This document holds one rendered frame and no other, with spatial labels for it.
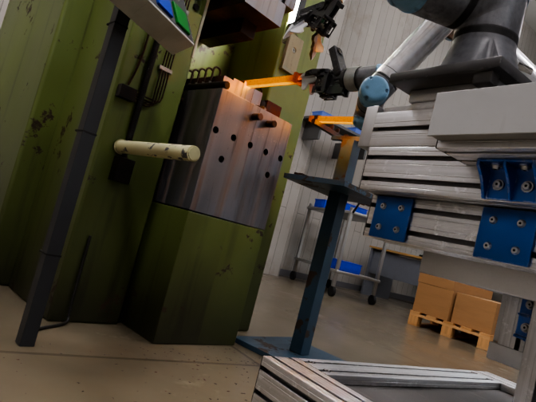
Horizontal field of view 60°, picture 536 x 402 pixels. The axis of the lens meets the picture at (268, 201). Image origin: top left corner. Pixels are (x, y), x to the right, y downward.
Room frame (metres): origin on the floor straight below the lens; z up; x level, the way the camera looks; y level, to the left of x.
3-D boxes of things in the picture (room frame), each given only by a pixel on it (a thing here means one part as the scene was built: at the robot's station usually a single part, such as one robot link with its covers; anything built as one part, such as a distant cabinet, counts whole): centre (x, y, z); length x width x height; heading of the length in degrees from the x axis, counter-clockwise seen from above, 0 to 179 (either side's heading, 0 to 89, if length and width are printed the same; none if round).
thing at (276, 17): (1.90, 0.35, 1.32); 0.42 x 0.20 x 0.10; 44
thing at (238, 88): (1.90, 0.35, 0.96); 0.42 x 0.20 x 0.09; 44
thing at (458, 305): (4.46, -2.14, 0.33); 1.12 x 0.80 x 0.66; 131
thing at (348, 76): (1.41, -0.17, 0.99); 0.08 x 0.05 x 0.08; 134
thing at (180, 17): (1.35, 0.39, 1.01); 0.07 x 0.05 x 0.07; 159
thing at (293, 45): (2.06, 0.06, 1.27); 0.09 x 0.02 x 0.17; 134
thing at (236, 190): (1.95, 0.31, 0.69); 0.56 x 0.38 x 0.45; 44
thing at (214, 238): (1.95, 0.31, 0.23); 0.56 x 0.38 x 0.47; 44
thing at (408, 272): (6.26, -2.16, 0.34); 1.24 x 0.64 x 0.68; 35
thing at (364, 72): (1.36, -0.22, 0.98); 0.11 x 0.08 x 0.09; 44
